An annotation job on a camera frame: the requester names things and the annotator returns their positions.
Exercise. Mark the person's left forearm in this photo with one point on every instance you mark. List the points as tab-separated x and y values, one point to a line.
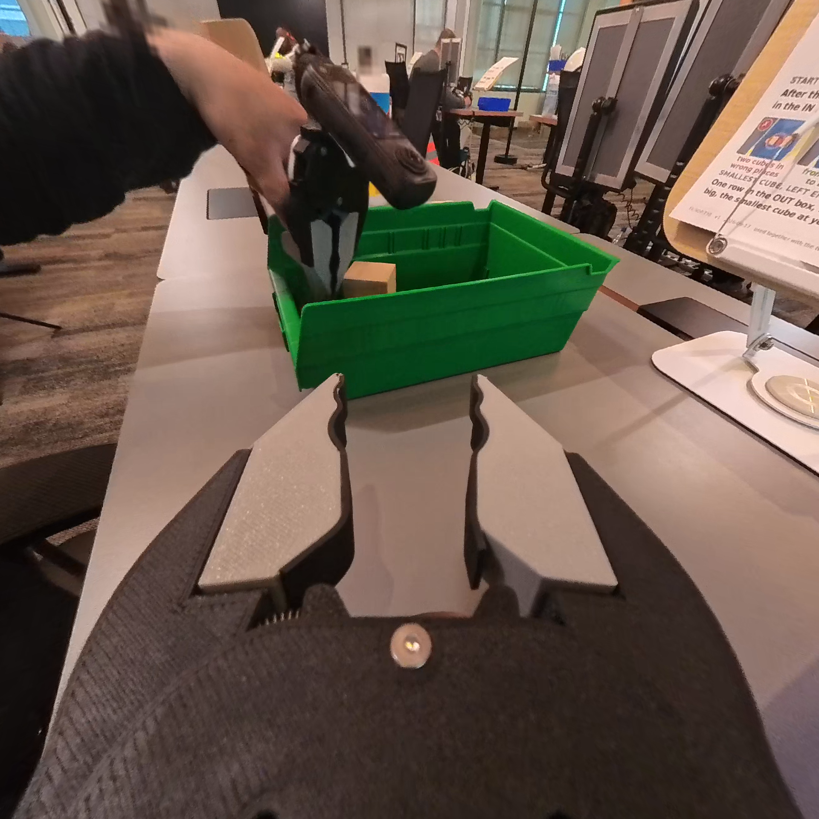
83	128

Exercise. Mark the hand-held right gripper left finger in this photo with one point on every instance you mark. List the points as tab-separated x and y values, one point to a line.
281	505

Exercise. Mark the printed instruction sheet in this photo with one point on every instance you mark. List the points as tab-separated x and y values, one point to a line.
768	160

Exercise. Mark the person's left hand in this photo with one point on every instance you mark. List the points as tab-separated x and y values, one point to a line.
243	115

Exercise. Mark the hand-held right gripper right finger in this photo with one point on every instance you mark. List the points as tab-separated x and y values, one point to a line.
537	512

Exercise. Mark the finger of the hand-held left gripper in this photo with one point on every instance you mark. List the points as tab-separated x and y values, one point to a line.
345	249
320	262

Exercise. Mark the white document stand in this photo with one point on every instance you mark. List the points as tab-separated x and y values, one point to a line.
710	377

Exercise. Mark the large wooden cube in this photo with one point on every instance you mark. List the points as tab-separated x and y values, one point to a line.
371	278

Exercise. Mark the grey framed panel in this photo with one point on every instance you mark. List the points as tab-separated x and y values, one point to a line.
614	89
704	96

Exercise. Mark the black legged background table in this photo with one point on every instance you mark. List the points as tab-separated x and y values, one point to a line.
486	128

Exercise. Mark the black panel stand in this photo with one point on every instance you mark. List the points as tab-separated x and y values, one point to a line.
588	205

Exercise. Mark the blue plastic bin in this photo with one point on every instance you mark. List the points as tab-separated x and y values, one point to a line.
496	103

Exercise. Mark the grey desk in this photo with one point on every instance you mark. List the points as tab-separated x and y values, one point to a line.
640	480

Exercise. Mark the green plastic bin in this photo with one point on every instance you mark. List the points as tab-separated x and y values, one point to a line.
416	333

